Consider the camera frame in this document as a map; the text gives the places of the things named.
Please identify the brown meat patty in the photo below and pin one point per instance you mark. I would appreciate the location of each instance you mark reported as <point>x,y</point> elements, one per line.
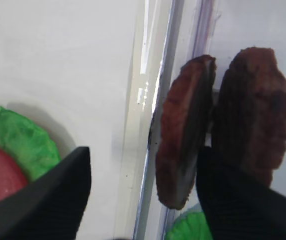
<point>249,125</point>
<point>184,124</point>

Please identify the standing green lettuce leaf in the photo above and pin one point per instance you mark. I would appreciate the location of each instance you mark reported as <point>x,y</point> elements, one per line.
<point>192,227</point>

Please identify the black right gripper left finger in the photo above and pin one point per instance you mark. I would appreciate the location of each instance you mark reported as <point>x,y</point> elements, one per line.
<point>52,207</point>

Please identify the right clear acrylic rack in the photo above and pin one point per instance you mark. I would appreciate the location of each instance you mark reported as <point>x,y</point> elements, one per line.
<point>221,29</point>

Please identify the green lettuce leaf on tray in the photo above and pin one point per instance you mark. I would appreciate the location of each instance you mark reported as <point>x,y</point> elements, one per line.
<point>28,144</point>

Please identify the white rectangular metal tray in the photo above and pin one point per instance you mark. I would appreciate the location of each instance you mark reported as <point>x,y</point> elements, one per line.
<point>87,70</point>

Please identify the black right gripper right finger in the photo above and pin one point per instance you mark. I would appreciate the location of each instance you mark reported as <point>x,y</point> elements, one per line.
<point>236,206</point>

